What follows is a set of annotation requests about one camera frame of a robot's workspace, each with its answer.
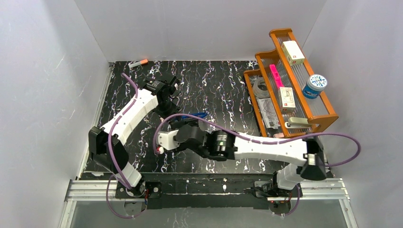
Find blue cable lock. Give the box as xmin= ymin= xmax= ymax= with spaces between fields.
xmin=181 ymin=112 xmax=208 ymax=119

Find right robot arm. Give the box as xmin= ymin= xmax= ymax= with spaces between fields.
xmin=173 ymin=124 xmax=326 ymax=190

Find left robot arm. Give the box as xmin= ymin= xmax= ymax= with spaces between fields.
xmin=88 ymin=73 xmax=180 ymax=189

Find orange capped marker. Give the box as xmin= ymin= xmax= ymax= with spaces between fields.
xmin=128 ymin=59 xmax=148 ymax=69

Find packaged protractor ruler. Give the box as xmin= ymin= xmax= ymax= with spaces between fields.
xmin=257 ymin=98 xmax=280 ymax=129

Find clear tape roll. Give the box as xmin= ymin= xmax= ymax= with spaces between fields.
xmin=252 ymin=77 xmax=270 ymax=99

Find pink small eraser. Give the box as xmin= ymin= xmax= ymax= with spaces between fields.
xmin=273 ymin=133 xmax=284 ymax=138

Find white small box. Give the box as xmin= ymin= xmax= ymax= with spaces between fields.
xmin=278 ymin=87 xmax=296 ymax=113

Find pink highlighter pen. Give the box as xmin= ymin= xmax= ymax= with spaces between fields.
xmin=269 ymin=64 xmax=284 ymax=89

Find beige stapler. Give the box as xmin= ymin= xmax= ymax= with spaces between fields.
xmin=285 ymin=117 xmax=312 ymax=129

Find orange tiered rack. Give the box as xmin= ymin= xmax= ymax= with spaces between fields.
xmin=244 ymin=28 xmax=339 ymax=138

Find white box upper shelf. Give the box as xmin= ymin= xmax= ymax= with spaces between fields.
xmin=281 ymin=40 xmax=305 ymax=66

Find blue white round jar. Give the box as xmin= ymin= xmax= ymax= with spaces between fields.
xmin=302 ymin=74 xmax=328 ymax=99

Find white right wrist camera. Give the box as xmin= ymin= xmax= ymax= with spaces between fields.
xmin=157 ymin=130 xmax=179 ymax=154

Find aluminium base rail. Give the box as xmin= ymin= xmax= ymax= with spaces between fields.
xmin=60 ymin=60 xmax=354 ymax=228

